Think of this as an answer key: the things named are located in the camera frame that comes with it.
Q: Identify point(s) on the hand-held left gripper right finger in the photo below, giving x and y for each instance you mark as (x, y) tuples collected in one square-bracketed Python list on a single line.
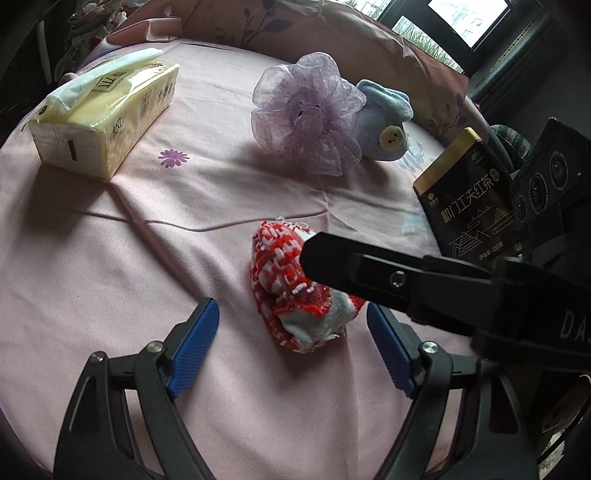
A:
[(392, 355)]

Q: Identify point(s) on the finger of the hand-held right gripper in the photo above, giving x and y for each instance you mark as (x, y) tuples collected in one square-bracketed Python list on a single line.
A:
[(369, 272)]

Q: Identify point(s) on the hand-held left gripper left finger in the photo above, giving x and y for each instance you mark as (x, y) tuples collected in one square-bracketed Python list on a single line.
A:
[(194, 346)]

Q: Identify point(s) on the red and white woven cloth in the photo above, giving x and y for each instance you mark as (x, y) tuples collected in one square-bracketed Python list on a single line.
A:
[(277, 272)]

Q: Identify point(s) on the light blue plush toy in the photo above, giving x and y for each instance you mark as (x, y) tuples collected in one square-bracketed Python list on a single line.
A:
[(388, 138)]

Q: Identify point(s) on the purple mesh bath pouf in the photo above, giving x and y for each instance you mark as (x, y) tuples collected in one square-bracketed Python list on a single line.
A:
[(304, 115)]

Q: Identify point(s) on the black and gold tea tin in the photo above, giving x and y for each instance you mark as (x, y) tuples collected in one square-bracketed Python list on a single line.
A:
[(466, 203)]

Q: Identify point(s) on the large yellow tissue pack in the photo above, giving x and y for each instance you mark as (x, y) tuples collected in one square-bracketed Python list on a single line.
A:
[(106, 115)]

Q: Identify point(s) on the black framed window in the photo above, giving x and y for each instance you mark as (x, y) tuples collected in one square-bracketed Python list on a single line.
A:
[(461, 23)]

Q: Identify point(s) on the pile of printed clothes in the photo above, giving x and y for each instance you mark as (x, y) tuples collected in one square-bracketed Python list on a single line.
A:
[(87, 37)]

